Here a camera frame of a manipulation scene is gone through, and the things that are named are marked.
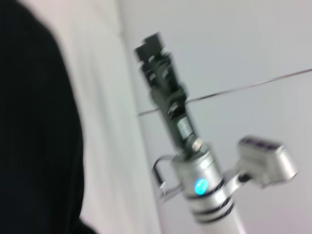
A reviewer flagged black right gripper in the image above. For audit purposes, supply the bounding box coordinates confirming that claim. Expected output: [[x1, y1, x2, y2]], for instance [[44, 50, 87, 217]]
[[134, 31, 203, 156]]

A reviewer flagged black shirt with FREE print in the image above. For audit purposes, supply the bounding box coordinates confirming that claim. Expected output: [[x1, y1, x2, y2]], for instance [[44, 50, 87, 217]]
[[0, 0, 113, 234]]

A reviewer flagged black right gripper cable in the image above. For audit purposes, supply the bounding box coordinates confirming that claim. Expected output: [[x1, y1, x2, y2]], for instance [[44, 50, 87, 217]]
[[152, 155, 183, 203]]

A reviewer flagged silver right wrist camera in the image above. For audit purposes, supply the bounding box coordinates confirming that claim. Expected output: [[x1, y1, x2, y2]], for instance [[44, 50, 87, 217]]
[[229, 136, 299, 190]]

